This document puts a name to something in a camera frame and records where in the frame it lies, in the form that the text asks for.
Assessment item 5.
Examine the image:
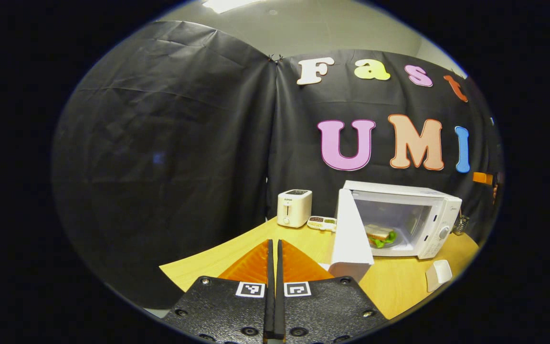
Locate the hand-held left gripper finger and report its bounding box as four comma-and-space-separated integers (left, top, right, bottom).
162, 239, 276, 344
275, 239, 390, 344

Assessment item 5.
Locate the white microwave oven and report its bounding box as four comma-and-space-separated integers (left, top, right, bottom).
328, 180, 463, 283

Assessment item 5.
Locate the sandwich with green lettuce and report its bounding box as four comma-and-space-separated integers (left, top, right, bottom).
365, 224, 398, 248

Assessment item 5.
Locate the small white food tray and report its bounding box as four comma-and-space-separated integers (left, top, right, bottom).
425, 260, 453, 293

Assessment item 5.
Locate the white divided dish with seeds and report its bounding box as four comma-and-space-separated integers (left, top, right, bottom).
307, 216, 338, 233

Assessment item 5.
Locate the white toaster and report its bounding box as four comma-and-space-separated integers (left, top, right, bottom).
277, 189, 313, 228

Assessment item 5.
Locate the ceiling light panel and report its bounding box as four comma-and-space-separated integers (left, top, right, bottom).
202, 0, 268, 14

